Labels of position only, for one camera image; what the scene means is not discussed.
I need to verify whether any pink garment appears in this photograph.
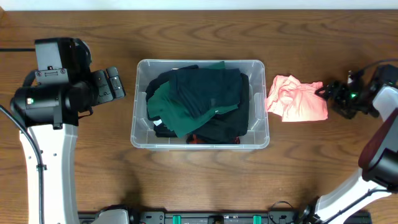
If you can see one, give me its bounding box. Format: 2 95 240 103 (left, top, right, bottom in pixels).
266 75 328 122

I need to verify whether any dark green garment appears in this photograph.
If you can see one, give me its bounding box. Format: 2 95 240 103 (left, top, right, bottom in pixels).
146 64 241 137

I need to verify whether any clear plastic storage bin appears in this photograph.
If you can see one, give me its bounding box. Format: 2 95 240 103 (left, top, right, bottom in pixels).
131 59 270 151

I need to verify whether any dark navy garment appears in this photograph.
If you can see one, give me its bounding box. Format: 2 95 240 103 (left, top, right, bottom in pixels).
169 68 243 118

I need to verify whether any black garment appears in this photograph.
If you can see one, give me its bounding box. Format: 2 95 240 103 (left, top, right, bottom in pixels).
145 64 250 144

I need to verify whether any red navy plaid shirt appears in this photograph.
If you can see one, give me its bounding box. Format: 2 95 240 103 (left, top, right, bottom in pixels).
186 134 241 144

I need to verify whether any black cloth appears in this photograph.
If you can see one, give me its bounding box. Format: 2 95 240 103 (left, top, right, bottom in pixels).
154 120 177 138

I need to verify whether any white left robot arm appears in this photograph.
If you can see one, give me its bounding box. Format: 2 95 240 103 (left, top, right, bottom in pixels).
11 67 126 223

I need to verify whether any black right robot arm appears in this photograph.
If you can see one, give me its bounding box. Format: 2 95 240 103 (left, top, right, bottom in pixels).
298 59 397 223

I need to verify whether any black mounting rail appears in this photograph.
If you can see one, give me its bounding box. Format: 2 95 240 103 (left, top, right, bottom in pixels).
77 210 373 224

